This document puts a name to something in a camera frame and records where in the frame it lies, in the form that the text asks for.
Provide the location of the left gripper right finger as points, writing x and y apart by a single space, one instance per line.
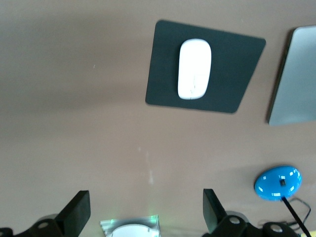
216 217

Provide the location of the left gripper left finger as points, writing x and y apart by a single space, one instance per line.
74 217

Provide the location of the white computer mouse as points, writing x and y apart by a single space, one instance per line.
195 69

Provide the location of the black mouse pad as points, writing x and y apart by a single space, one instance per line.
232 61

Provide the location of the blue desk lamp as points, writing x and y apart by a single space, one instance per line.
274 182

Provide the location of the silver closed laptop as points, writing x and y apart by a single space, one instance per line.
296 86

